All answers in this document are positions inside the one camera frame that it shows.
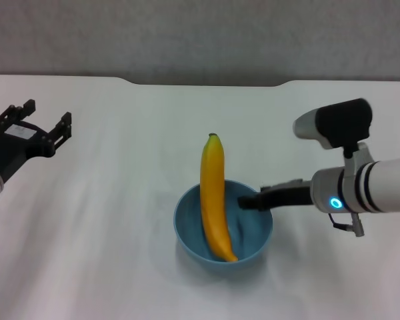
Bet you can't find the right wrist camera housing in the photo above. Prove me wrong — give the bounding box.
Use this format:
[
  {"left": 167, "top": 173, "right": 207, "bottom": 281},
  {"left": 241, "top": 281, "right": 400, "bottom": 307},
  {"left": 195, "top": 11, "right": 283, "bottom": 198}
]
[{"left": 293, "top": 98, "right": 373, "bottom": 150}]

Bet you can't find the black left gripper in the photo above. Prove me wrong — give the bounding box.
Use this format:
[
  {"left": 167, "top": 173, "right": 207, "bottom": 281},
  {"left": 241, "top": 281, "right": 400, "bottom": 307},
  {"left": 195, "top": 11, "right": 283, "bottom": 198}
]
[{"left": 0, "top": 99, "right": 73, "bottom": 183}]

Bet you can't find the blue plastic bowl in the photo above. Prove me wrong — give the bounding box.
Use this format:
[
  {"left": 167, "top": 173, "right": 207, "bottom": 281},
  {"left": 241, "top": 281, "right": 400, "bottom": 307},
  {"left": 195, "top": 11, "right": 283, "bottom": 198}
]
[{"left": 173, "top": 179, "right": 273, "bottom": 273}]

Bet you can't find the yellow banana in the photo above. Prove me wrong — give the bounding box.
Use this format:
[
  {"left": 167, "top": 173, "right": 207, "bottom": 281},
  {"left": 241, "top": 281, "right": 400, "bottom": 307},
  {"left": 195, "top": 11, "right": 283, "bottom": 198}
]
[{"left": 199, "top": 133, "right": 239, "bottom": 263}]

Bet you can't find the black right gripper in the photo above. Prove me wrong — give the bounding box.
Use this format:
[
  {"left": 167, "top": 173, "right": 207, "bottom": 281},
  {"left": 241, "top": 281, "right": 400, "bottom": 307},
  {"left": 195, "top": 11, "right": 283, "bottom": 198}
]
[{"left": 237, "top": 179, "right": 316, "bottom": 211}]

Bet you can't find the right wrist cable with connector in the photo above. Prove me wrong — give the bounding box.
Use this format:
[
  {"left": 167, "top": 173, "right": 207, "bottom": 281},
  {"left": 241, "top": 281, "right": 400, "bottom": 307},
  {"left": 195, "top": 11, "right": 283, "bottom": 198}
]
[{"left": 329, "top": 212, "right": 367, "bottom": 237}]

